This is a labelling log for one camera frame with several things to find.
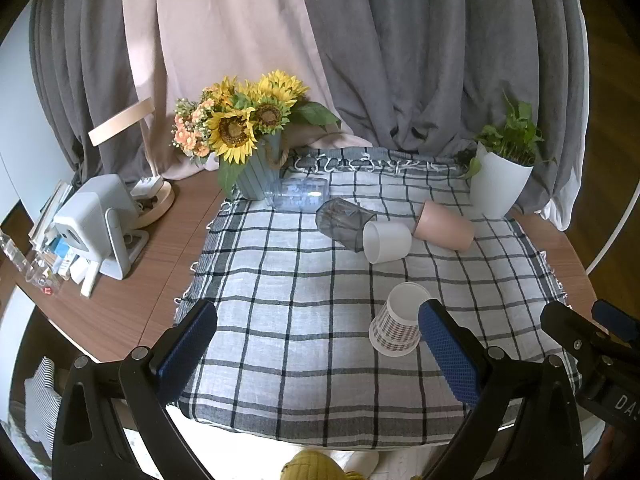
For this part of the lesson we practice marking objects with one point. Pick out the grey translucent cup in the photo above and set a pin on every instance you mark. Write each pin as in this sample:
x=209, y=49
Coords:
x=342, y=222

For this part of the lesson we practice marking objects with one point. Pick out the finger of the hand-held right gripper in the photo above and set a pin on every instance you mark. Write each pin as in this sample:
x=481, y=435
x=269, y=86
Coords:
x=617, y=322
x=570, y=327

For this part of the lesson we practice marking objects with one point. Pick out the white projector on stand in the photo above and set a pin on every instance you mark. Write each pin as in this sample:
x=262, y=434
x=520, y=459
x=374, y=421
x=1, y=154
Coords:
x=87, y=215

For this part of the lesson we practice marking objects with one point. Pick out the white desk lamp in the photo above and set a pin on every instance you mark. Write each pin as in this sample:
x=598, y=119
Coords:
x=150, y=205

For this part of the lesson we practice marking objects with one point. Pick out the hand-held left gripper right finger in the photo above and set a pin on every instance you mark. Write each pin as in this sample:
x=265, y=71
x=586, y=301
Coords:
x=447, y=355

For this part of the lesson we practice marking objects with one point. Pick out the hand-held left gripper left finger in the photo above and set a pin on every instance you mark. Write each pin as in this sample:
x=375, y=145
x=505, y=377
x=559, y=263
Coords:
x=187, y=345

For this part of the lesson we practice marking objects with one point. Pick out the striped cloth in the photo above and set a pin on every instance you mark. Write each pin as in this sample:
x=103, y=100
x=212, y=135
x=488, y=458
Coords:
x=42, y=400

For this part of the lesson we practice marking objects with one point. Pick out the white curved rail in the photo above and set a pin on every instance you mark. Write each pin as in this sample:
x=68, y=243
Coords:
x=615, y=235

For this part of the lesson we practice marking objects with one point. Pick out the checkered grey tablecloth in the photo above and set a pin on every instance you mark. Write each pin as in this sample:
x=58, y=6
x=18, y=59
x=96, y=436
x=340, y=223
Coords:
x=300, y=310

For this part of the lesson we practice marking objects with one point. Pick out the white power adapter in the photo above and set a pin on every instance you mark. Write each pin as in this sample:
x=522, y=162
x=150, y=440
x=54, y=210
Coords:
x=146, y=187

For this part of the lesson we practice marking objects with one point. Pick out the clear small bottles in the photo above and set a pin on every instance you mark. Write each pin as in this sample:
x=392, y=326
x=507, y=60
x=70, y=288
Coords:
x=30, y=270

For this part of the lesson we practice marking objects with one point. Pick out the clear blue glass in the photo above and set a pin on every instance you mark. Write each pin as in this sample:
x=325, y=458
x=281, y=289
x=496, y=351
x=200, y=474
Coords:
x=297, y=193

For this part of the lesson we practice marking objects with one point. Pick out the pink curtain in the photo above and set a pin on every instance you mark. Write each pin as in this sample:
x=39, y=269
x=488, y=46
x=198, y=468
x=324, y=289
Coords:
x=215, y=35

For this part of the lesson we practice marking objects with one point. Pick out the white plant pot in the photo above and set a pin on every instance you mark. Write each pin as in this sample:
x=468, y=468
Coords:
x=497, y=185

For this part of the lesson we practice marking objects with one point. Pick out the pink plastic cup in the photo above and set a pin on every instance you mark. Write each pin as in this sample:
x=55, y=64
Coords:
x=445, y=230

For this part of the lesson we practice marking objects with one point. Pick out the plaid patterned paper cup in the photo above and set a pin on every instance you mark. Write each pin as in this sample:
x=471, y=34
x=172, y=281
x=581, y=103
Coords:
x=395, y=327

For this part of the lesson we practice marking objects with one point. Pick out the white plastic cup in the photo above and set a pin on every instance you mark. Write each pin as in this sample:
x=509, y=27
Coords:
x=387, y=242

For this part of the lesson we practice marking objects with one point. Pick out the stack of books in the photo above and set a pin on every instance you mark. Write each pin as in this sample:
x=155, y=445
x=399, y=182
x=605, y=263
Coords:
x=47, y=215

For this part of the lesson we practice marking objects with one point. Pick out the green potted plant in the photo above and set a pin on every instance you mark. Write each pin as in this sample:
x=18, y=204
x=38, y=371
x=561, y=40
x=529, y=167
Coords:
x=510, y=135

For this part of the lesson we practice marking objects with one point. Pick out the sunflower bouquet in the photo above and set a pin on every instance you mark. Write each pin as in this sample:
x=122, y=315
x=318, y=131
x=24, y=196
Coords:
x=235, y=125

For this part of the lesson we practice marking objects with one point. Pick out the blue-grey ribbed vase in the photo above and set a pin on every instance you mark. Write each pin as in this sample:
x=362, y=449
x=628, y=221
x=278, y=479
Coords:
x=255, y=175

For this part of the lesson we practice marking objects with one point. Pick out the grey curtain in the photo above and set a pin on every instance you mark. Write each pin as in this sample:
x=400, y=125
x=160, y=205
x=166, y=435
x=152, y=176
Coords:
x=65, y=60
x=440, y=60

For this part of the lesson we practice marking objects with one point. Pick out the yellow plush toy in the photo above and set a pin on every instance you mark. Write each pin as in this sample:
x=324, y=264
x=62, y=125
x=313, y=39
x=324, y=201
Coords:
x=312, y=467

